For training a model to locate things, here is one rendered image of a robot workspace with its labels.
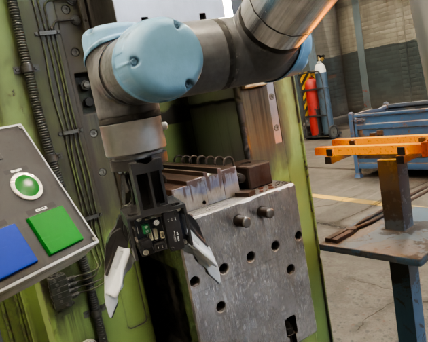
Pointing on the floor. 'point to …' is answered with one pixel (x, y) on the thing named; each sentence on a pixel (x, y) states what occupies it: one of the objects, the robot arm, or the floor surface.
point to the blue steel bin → (356, 127)
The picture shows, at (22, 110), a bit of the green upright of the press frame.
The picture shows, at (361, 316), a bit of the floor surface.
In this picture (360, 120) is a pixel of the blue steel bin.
